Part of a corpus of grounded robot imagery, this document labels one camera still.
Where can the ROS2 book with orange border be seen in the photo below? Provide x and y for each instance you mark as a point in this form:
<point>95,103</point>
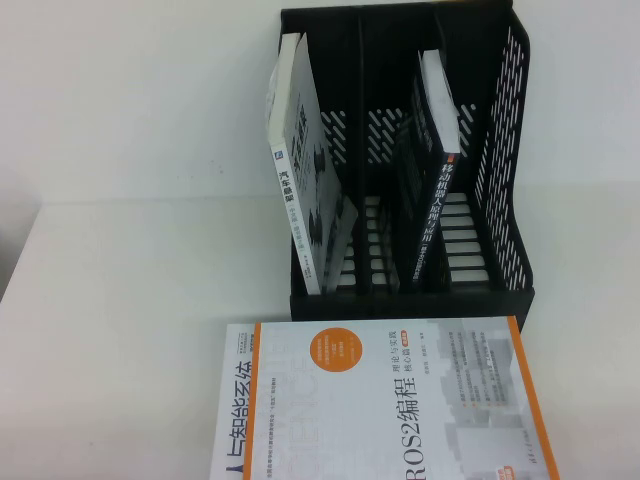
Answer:
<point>400,400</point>

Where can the white car suspension book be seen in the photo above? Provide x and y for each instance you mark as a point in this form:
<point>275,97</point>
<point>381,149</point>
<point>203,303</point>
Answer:
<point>292,200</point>

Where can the black mobile robot book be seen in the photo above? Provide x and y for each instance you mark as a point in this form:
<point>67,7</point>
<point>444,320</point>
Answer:
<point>437,210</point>

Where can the black perforated book stand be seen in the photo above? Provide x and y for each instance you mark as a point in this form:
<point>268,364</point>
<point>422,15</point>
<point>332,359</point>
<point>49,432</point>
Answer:
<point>325,306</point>

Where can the magazine with blue-suited man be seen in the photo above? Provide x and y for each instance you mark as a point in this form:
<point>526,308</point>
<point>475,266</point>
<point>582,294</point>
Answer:
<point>235,400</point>

